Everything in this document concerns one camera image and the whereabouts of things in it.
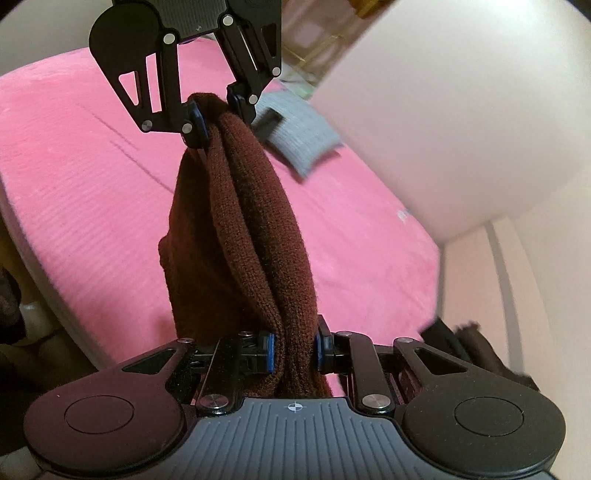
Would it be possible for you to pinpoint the golden metal rack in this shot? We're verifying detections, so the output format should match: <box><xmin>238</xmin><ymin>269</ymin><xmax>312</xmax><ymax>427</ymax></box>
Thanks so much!
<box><xmin>279</xmin><ymin>18</ymin><xmax>370</xmax><ymax>90</ymax></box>

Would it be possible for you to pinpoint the pink ribbed blanket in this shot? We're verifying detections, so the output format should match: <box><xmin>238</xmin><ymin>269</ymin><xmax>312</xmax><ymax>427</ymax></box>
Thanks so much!
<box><xmin>0</xmin><ymin>39</ymin><xmax>442</xmax><ymax>398</ymax></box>

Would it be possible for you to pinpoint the dark brown fuzzy cloth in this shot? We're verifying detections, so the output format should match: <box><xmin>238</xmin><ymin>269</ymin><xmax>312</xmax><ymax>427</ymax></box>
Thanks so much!
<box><xmin>419</xmin><ymin>318</ymin><xmax>540</xmax><ymax>394</ymax></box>

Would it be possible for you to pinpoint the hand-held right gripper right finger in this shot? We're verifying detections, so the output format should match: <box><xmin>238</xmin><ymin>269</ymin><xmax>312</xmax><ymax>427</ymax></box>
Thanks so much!
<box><xmin>314</xmin><ymin>316</ymin><xmax>469</xmax><ymax>411</ymax></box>

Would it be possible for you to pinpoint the black phone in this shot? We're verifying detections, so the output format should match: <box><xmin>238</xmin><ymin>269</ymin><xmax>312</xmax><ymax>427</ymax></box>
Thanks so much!
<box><xmin>254</xmin><ymin>108</ymin><xmax>284</xmax><ymax>142</ymax></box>

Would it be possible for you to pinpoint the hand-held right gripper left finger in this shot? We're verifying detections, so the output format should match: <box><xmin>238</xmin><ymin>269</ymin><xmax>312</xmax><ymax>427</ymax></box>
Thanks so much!
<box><xmin>122</xmin><ymin>330</ymin><xmax>277</xmax><ymax>414</ymax></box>

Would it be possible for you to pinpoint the brown knit button cardigan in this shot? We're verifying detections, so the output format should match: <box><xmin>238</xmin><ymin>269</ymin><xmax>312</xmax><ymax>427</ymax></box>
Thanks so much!
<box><xmin>158</xmin><ymin>92</ymin><xmax>336</xmax><ymax>400</ymax></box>

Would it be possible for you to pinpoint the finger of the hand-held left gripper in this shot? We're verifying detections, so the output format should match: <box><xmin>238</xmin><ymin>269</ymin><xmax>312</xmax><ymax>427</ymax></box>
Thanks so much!
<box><xmin>104</xmin><ymin>35</ymin><xmax>209</xmax><ymax>149</ymax></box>
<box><xmin>220</xmin><ymin>16</ymin><xmax>283</xmax><ymax>126</ymax></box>

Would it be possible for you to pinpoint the grey knit pillow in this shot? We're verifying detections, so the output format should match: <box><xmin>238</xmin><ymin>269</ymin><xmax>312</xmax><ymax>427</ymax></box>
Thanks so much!
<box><xmin>254</xmin><ymin>90</ymin><xmax>345</xmax><ymax>182</ymax></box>

